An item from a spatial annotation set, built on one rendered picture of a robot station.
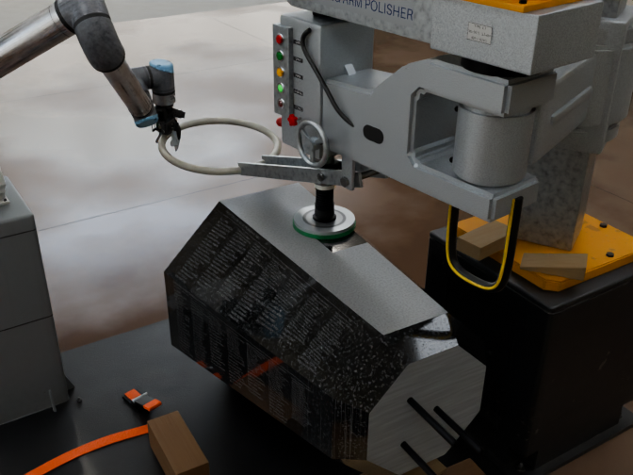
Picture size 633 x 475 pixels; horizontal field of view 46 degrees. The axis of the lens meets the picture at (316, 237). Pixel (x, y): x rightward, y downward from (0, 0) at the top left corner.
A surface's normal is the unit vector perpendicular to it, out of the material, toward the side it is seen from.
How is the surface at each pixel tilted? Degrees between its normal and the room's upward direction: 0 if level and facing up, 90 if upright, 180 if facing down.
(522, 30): 90
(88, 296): 0
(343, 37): 90
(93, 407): 0
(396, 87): 90
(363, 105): 90
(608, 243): 0
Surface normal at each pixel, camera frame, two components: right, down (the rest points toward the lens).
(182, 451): 0.01, -0.88
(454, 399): 0.50, 0.42
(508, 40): -0.77, 0.30
